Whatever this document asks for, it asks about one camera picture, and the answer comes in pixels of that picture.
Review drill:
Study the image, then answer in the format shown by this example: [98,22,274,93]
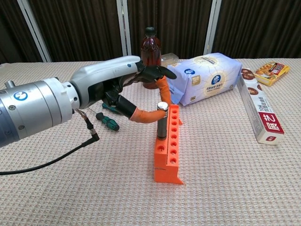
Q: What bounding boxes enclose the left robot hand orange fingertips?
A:
[70,55,177,124]

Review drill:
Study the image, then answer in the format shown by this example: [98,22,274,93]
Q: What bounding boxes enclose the green black slim screwdriver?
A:
[101,102,123,115]

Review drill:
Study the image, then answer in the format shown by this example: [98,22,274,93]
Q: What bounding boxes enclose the green black ribbed-handle screwdriver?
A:
[95,112,120,132]

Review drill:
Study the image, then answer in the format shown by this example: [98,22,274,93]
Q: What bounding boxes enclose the black metal precision screwdriver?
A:
[156,101,169,142]

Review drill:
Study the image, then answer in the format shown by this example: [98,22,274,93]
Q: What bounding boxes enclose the orange tool holder rack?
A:
[153,101,186,186]

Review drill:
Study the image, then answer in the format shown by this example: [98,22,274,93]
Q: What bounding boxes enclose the dark brown tea bottle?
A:
[141,26,162,90]

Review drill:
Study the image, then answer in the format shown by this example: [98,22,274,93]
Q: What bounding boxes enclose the clear bottle with white cap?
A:
[161,53,180,68]

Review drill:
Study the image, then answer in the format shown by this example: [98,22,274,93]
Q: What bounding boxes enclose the blue white tissue pack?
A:
[159,52,243,106]

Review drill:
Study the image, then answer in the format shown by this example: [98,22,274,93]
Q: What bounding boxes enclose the beige woven tablecloth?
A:
[0,57,301,226]

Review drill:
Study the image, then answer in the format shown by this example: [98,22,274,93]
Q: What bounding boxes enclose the long white red box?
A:
[237,68,285,145]

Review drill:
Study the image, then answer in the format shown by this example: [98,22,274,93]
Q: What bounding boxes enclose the yellow snack box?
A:
[253,61,291,87]

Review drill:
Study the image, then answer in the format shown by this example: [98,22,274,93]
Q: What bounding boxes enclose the grey metal partition post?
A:
[116,0,133,58]
[203,0,225,56]
[17,0,53,63]

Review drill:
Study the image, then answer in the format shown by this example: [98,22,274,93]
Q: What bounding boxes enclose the black cable with angled plug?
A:
[0,108,101,176]

